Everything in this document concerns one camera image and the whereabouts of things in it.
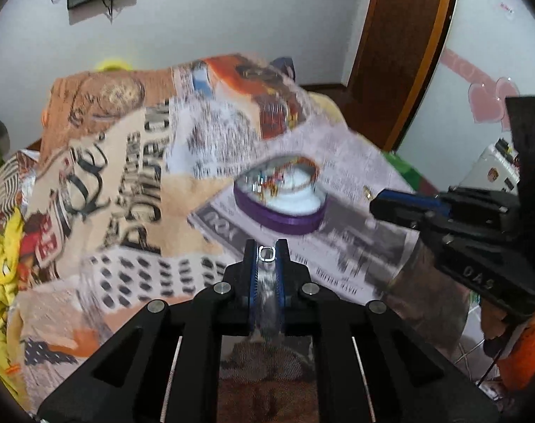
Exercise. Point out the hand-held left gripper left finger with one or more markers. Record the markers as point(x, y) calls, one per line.
point(250, 273)

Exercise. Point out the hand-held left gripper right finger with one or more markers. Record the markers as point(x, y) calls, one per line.
point(282, 273)

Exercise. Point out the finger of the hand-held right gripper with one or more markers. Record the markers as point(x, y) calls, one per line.
point(397, 211)
point(417, 200)

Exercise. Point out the purple heart-shaped jewelry box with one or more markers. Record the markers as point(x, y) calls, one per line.
point(289, 218)

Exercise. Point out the person's right forearm orange sleeve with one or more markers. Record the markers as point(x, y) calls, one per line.
point(529, 352)

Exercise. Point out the person's right hand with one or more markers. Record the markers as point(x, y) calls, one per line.
point(496, 330)

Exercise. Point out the white suitcase with stickers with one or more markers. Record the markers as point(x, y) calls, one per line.
point(492, 172)

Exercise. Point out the brown wooden door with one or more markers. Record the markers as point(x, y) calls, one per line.
point(395, 53)

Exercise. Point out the newspaper-print blanket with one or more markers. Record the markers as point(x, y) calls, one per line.
point(139, 163)

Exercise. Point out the white heart-print wardrobe door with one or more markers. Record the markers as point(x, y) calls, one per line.
point(483, 53)

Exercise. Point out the dark backpack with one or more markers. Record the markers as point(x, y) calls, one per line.
point(287, 67)

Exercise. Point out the yellow cloth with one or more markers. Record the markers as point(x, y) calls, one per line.
point(1, 282)

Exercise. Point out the yellow plastic seat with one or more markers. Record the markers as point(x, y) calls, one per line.
point(113, 64)

